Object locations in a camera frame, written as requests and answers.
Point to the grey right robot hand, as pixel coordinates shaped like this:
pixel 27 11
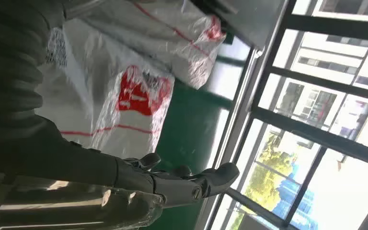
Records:
pixel 60 158

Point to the green conveyor belt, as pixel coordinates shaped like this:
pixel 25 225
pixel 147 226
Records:
pixel 187 133

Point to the small grey plastic courier package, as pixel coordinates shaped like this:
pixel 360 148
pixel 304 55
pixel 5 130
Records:
pixel 158 35

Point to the green tree outside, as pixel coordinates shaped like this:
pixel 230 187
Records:
pixel 273 171

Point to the grey metal housing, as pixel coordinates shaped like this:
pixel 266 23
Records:
pixel 250 19

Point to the silver conveyor side rail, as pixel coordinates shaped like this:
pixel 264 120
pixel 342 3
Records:
pixel 236 120

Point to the black window frame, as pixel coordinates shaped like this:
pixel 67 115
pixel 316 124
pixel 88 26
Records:
pixel 317 135

